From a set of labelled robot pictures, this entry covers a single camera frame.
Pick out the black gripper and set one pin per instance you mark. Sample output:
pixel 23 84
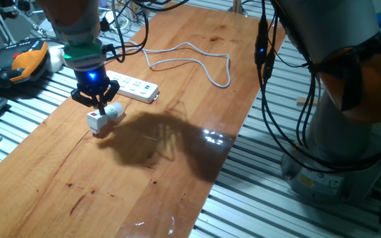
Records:
pixel 93 81

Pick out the white bulb holder with bulb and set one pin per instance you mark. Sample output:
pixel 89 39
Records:
pixel 96 120

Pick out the white power strip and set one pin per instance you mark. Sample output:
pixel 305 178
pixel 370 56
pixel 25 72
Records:
pixel 134 89

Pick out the white rounded object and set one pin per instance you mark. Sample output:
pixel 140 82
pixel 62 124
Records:
pixel 55 59

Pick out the orange and black teach pendant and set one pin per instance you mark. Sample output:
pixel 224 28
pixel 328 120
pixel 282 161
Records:
pixel 25 63

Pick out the wooden board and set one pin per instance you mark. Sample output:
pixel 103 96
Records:
pixel 127 185

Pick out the small wooden stick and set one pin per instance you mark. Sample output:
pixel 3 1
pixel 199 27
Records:
pixel 306 101

